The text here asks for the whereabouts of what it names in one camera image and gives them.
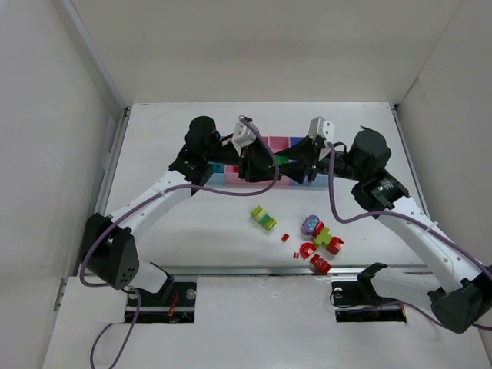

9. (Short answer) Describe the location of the right light blue bin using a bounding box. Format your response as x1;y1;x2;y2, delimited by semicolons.
311;175;329;188

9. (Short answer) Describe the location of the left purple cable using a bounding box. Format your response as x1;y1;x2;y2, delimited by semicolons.
78;115;281;368

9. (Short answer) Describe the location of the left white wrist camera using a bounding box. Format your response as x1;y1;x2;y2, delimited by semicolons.
231;121;257;155

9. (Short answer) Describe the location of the teal lego brick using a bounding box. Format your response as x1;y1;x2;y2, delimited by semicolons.
212;163;224;173

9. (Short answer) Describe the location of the left light blue bin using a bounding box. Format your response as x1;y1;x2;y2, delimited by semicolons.
206;164;227;186

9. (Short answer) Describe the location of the green lime lego pair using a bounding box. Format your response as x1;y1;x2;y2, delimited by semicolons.
275;155;291;165

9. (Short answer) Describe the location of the lime red lego cluster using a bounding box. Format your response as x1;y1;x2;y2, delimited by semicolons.
313;222;344;255

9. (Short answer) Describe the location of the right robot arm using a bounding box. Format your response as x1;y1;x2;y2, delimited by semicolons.
279;128;491;334

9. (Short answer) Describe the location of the red arch lego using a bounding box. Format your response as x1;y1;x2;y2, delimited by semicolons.
299;242;316;259

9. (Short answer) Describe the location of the purple paw lego piece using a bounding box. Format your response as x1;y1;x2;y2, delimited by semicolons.
301;215;320;236

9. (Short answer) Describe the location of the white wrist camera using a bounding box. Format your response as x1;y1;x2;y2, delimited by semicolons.
307;116;335;143
231;121;257;155

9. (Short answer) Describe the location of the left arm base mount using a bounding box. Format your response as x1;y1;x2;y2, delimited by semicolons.
122;273;197;324

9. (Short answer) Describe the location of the metal table rail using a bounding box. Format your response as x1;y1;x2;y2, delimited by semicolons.
76;264;450;277

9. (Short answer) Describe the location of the small pink bin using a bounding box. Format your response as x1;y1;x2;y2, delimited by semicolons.
268;136;291;154

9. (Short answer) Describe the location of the light blue bin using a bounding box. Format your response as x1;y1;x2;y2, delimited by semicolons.
206;164;227;186
311;175;329;188

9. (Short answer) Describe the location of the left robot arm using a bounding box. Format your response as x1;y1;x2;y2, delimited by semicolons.
79;116;280;303

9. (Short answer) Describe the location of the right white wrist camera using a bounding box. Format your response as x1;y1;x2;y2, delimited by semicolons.
307;116;335;143

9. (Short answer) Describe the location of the red printed lego brick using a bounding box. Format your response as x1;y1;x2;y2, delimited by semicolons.
309;254;331;275

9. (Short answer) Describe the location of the lime green lego stack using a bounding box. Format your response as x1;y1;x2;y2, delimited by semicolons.
251;206;277;231

